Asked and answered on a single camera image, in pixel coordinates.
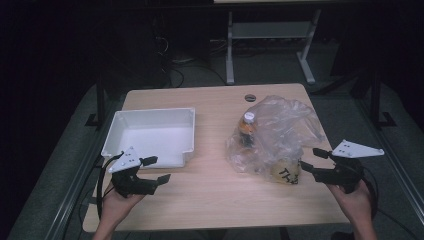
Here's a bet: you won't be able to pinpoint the person's right hand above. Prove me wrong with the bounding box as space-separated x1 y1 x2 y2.
327 179 373 225

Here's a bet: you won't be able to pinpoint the person's left hand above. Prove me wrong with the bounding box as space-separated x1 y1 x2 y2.
100 187 146 222

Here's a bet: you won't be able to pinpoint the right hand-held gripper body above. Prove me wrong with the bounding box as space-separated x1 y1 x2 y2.
314 139 385 195

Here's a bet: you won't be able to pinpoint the black metal stand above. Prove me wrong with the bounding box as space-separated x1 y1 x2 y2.
84 74 108 128
365 66 398 130

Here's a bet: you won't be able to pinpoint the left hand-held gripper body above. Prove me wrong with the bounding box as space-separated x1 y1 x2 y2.
107 146 158 199

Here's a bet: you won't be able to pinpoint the white metal desk frame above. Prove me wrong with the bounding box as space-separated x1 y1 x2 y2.
225 9 323 85

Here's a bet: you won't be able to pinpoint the black floor cables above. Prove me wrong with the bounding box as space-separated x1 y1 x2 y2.
163 36 228 88

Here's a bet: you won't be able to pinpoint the orange drink bottle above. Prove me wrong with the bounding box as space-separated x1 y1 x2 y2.
238 111 258 150

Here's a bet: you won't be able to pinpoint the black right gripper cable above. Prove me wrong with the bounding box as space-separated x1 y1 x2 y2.
359 165 419 240

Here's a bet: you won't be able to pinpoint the clear plastic bag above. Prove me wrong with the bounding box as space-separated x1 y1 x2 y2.
225 95 327 185

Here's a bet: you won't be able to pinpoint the white plastic tray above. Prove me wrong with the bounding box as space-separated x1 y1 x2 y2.
100 107 196 169

